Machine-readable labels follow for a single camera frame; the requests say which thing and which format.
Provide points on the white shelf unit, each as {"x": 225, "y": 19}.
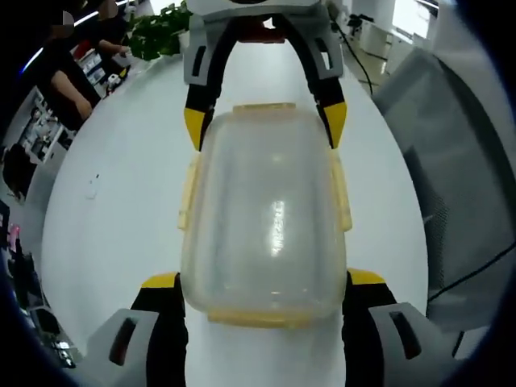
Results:
{"x": 42, "y": 129}

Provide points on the clear plastic buckle container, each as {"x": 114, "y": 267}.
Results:
{"x": 262, "y": 201}

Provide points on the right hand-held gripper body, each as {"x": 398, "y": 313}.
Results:
{"x": 258, "y": 7}

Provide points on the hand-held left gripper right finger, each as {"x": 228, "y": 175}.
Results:
{"x": 371, "y": 330}

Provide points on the green leafy plant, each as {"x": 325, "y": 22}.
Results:
{"x": 155, "y": 34}

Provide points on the small yellow toy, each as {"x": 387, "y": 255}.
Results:
{"x": 115, "y": 82}

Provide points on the grey mesh office chair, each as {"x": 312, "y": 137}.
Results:
{"x": 455, "y": 161}

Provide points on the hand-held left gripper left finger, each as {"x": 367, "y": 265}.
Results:
{"x": 161, "y": 334}

